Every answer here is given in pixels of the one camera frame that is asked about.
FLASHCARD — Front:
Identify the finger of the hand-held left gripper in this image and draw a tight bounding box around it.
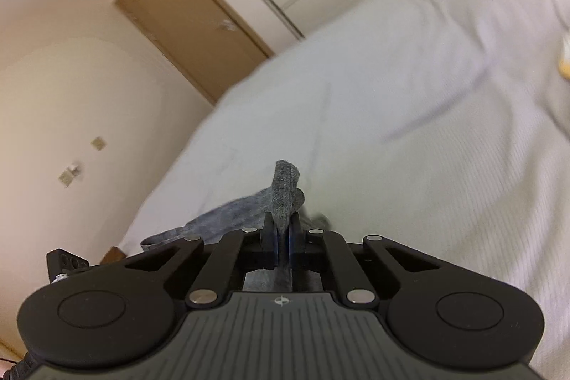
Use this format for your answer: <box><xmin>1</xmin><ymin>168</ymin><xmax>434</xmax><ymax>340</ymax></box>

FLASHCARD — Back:
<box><xmin>46</xmin><ymin>248</ymin><xmax>90</xmax><ymax>283</ymax></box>

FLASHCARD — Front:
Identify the brown wooden bed frame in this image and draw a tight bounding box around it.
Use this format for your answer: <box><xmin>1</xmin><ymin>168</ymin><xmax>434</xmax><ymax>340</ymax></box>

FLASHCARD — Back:
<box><xmin>100</xmin><ymin>246</ymin><xmax>128</xmax><ymax>265</ymax></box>

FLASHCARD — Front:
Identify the black corrugated cable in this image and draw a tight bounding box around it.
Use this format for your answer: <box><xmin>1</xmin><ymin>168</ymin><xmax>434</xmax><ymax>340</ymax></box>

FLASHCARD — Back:
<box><xmin>0</xmin><ymin>355</ymin><xmax>33</xmax><ymax>380</ymax></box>

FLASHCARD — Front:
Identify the beige wall socket plate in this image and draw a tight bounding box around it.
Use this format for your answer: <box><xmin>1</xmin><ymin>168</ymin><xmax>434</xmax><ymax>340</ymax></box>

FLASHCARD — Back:
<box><xmin>57</xmin><ymin>161</ymin><xmax>84</xmax><ymax>188</ymax></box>

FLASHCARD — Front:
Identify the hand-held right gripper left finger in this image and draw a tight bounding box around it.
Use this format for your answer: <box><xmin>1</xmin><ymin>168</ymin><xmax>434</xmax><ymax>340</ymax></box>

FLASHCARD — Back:
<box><xmin>125</xmin><ymin>213</ymin><xmax>283</xmax><ymax>310</ymax></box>

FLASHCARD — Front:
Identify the grey knit garment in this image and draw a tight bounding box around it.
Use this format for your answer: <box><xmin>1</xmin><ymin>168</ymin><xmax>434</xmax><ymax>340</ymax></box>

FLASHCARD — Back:
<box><xmin>140</xmin><ymin>160</ymin><xmax>333</xmax><ymax>294</ymax></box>

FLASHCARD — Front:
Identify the brown wooden door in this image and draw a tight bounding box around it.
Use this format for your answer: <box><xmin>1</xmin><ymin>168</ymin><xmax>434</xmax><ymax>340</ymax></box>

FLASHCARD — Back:
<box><xmin>114</xmin><ymin>0</ymin><xmax>275</xmax><ymax>105</ymax></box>

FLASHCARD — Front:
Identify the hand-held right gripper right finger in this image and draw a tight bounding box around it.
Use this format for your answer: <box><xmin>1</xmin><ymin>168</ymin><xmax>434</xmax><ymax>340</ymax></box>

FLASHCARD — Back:
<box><xmin>285</xmin><ymin>213</ymin><xmax>447</xmax><ymax>310</ymax></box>

